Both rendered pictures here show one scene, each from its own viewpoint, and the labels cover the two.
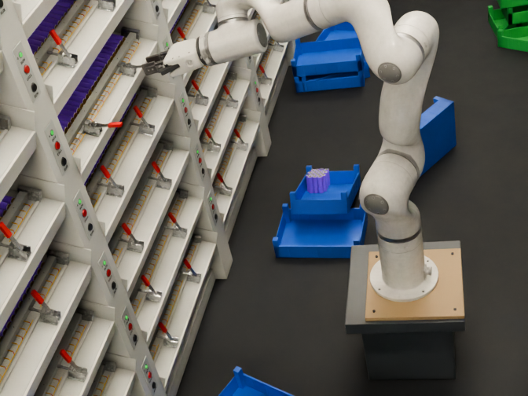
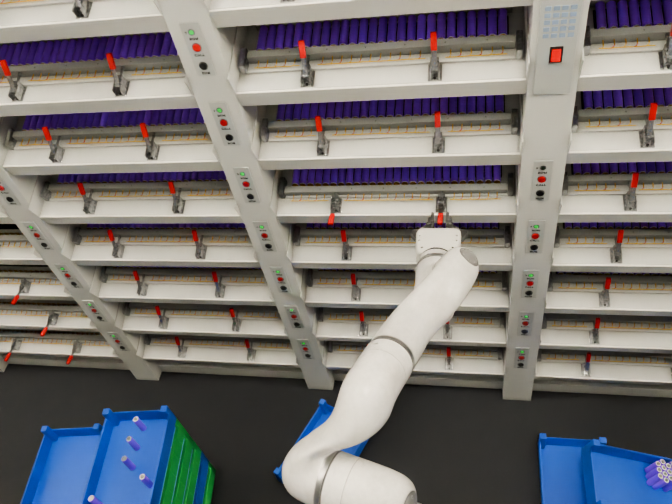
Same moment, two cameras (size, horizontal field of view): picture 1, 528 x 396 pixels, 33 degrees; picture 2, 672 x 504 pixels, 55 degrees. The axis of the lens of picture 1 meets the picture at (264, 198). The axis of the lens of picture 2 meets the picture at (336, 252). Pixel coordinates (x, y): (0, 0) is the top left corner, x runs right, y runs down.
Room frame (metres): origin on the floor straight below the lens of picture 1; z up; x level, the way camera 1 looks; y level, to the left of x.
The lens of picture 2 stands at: (1.77, -0.81, 2.09)
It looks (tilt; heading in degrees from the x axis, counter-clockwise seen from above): 48 degrees down; 89
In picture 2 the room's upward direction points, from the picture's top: 14 degrees counter-clockwise
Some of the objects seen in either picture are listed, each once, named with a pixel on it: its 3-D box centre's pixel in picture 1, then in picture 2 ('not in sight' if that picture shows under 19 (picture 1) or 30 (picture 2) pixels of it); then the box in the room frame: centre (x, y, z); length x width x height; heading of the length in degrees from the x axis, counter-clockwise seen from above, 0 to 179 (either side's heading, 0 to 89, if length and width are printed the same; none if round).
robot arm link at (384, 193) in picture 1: (390, 201); not in sight; (1.73, -0.31, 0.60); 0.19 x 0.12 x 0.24; 145
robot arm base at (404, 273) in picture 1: (401, 253); not in sight; (1.76, -0.33, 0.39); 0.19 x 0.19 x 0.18
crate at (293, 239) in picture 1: (320, 229); (575, 486); (2.33, -0.17, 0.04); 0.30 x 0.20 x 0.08; 70
